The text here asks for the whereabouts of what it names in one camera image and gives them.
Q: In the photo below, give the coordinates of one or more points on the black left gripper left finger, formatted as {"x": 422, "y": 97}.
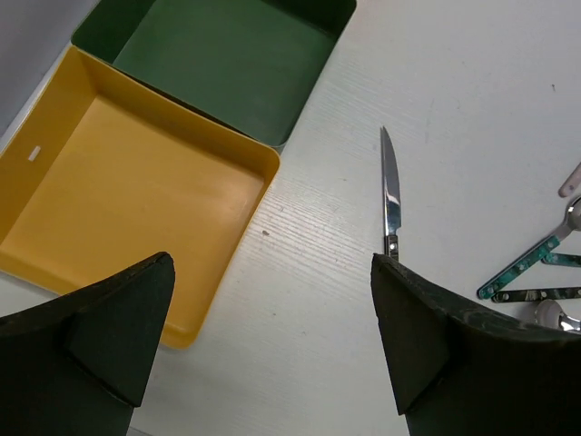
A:
{"x": 80, "y": 363}

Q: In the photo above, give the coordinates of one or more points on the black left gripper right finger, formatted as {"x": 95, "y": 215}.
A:
{"x": 457, "y": 367}

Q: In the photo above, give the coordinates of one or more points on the black handled fork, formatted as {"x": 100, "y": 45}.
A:
{"x": 537, "y": 295}

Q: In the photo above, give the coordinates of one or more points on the teal handled spoon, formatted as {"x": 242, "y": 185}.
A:
{"x": 535, "y": 254}

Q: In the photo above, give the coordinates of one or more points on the black handled table knife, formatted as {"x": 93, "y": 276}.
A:
{"x": 391, "y": 195}

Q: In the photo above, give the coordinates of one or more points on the pink handled knife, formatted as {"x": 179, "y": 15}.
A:
{"x": 571, "y": 183}

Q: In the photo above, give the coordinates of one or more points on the yellow plastic bin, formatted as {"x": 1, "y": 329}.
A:
{"x": 104, "y": 172}

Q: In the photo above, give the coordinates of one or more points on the green plastic bin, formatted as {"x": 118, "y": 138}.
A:
{"x": 250, "y": 65}

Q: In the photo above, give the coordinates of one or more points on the teal handled fork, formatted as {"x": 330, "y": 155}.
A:
{"x": 562, "y": 259}

